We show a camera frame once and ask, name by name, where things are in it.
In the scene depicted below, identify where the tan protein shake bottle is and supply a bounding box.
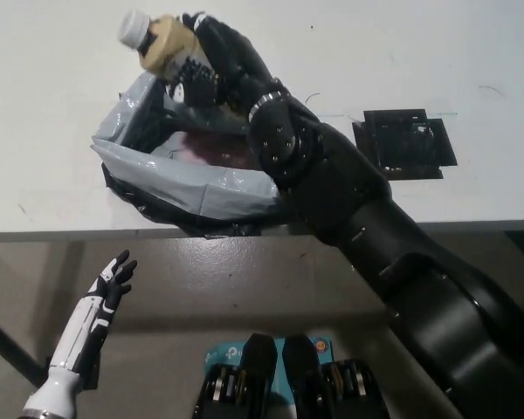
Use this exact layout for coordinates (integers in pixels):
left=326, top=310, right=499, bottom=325
left=119, top=9, right=216, bottom=86

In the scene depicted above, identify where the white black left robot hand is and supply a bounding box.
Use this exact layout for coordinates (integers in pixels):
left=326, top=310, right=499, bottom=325
left=45, top=250, right=139, bottom=389

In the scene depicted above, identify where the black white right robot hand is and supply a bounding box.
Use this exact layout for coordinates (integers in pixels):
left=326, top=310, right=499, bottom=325
left=165, top=11, right=290, bottom=126

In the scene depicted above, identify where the pinkish red flat item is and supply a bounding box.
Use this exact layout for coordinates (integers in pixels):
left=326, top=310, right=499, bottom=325
left=169, top=130, right=263, bottom=169

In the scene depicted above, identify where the black table frame bar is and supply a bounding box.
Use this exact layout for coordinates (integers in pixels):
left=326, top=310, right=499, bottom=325
left=0, top=308, right=49, bottom=389

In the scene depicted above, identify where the black tape square marker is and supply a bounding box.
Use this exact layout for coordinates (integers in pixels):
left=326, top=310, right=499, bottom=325
left=351, top=108, right=459, bottom=180

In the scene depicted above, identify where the grey plastic bag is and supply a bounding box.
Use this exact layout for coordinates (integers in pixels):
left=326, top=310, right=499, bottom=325
left=90, top=72, right=286, bottom=219

